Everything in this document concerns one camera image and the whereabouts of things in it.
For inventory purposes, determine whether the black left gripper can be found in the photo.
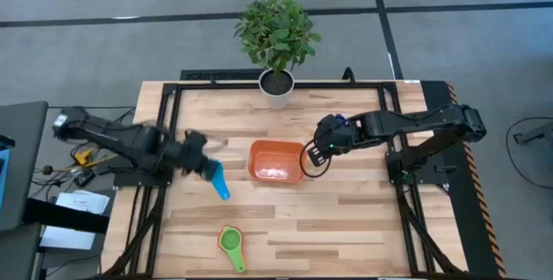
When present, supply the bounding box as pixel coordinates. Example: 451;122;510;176
180;130;219;182

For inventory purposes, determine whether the cyan measuring cup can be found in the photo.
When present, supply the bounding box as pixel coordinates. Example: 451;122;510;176
210;162;232;201

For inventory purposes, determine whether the green measuring cup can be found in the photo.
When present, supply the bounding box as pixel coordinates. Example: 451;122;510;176
218;225;247;274

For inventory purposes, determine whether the orange plastic basket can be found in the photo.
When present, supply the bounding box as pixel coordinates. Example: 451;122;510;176
248;139;308;184

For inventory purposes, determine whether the white plant pot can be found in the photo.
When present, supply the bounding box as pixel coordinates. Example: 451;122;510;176
257;67;296;110

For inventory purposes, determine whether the black grate strip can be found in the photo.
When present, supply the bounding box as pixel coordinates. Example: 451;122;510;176
180;68;265;81

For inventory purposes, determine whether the black hazard-striped mat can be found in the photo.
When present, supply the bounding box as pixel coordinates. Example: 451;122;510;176
421;80;509;279

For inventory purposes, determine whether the green leafy plant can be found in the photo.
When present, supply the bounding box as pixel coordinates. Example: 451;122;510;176
233;0;323;73

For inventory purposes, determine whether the black power adapter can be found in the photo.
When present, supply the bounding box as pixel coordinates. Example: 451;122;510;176
73;170;97;188

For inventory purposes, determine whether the white paper sheet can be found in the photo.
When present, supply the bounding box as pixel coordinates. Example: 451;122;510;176
39;225;97;251
54;189;111;216

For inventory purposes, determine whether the black desk beam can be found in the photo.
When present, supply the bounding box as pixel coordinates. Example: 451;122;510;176
23;197;110;234

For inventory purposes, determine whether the grey stand base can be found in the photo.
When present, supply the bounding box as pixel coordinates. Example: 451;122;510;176
512;119;553;147

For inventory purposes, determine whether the blue box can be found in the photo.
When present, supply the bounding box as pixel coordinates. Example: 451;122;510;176
0;148;10;219

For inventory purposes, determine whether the grey panel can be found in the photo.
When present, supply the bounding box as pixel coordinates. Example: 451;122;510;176
0;223;43;280

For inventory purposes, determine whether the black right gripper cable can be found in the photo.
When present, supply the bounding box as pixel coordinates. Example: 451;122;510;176
299;139;333;179

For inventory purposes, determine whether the black metal table frame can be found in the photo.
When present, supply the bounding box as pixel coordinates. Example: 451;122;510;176
101;81;472;280

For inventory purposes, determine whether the yellow cable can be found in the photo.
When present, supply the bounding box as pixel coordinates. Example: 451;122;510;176
73;147;118;168

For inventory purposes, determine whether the black floor cable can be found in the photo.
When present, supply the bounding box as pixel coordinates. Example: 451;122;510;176
505;116;553;190

